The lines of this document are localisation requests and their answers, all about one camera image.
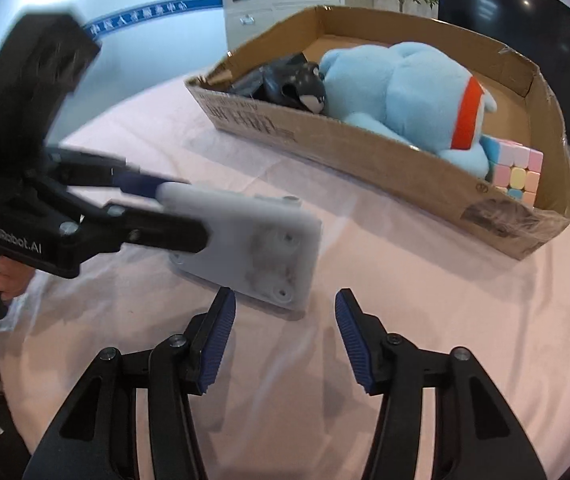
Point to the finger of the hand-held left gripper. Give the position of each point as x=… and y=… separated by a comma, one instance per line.
x=140, y=184
x=165, y=230

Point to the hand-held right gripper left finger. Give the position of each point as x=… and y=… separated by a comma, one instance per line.
x=217, y=345

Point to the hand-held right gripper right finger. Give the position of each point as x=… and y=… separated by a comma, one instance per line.
x=355, y=345

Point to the white plastic plate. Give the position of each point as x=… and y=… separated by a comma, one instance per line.
x=245, y=240

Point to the cardboard box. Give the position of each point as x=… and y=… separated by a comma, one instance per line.
x=365, y=160

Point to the light blue plush toy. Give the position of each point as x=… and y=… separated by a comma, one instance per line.
x=405, y=90

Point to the person's left hand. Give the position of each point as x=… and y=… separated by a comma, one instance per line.
x=10, y=280

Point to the pink tablecloth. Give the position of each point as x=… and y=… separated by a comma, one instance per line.
x=415, y=270

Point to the beige cabinet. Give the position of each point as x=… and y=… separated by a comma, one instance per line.
x=250, y=25

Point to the black plush toy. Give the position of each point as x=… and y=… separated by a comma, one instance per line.
x=305, y=80

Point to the pastel puzzle cube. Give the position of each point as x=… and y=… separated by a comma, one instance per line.
x=517, y=177

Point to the black screen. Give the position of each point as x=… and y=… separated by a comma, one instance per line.
x=515, y=10

